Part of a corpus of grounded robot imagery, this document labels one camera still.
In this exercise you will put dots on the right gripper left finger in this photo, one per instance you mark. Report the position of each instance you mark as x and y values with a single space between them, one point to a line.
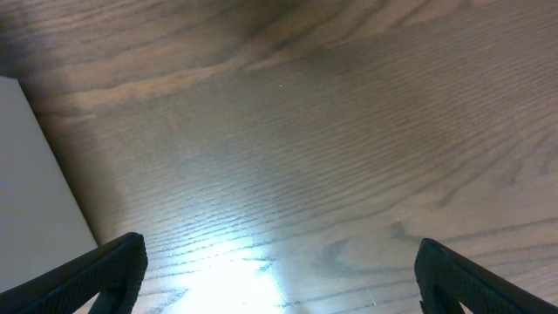
112 274

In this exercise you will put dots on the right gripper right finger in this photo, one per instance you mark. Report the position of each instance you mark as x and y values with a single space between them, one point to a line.
449 283

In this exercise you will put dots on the white cardboard box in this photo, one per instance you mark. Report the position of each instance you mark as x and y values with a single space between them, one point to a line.
42 226

